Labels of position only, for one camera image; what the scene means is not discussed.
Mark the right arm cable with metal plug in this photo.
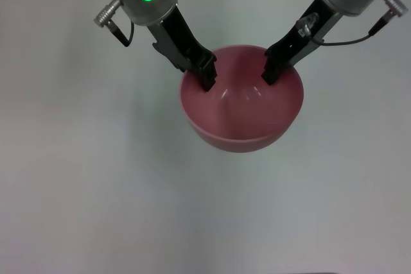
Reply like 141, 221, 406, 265
320, 0, 411, 46

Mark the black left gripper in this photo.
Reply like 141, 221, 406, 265
146, 4, 218, 92

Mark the pink plastic bowl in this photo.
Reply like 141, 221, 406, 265
179, 45, 304, 153

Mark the arm cable with metal plug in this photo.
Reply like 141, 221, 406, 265
93, 0, 135, 47
320, 0, 411, 46

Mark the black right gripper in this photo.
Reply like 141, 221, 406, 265
261, 0, 342, 86

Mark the left arm cable with metal plug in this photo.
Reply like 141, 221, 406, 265
93, 0, 135, 47

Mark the clear plastic connector piece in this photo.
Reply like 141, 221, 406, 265
295, 12, 320, 37

